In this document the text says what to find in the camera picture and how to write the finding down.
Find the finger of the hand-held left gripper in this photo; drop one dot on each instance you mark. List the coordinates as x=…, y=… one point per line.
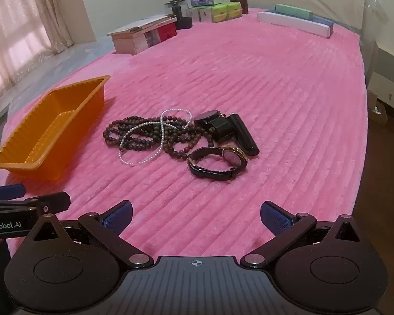
x=10, y=190
x=52, y=201

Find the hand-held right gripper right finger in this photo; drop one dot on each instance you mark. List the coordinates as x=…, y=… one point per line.
x=275, y=218

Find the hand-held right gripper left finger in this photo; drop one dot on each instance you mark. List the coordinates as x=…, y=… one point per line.
x=118, y=218

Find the orange plastic tray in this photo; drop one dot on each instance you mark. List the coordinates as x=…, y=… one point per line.
x=52, y=128

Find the black cylindrical case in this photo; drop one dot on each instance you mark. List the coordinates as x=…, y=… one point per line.
x=246, y=136

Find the cardboard box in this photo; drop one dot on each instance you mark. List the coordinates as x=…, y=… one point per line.
x=377, y=110

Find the pale pink curtain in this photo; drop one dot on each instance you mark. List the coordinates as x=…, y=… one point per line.
x=19, y=23

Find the pink box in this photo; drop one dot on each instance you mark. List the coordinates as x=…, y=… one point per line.
x=128, y=42

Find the white nightstand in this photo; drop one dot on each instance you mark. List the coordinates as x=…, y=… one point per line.
x=387, y=78

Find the patterned box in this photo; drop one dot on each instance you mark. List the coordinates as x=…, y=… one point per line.
x=151, y=37

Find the red box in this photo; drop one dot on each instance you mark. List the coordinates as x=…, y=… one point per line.
x=167, y=31

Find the long white box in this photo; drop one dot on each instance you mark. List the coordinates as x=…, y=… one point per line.
x=292, y=24

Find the flat blue box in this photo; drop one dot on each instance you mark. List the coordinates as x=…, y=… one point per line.
x=323, y=21

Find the long green box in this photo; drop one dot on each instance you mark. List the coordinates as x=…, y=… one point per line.
x=294, y=11

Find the green tissue box pack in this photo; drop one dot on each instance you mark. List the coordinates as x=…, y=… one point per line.
x=228, y=11

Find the black round container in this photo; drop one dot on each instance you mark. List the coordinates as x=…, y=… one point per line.
x=180, y=14

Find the white carton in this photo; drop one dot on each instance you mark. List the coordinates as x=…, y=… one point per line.
x=206, y=14
x=192, y=14

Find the dark brown box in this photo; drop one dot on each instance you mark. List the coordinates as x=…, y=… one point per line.
x=239, y=0

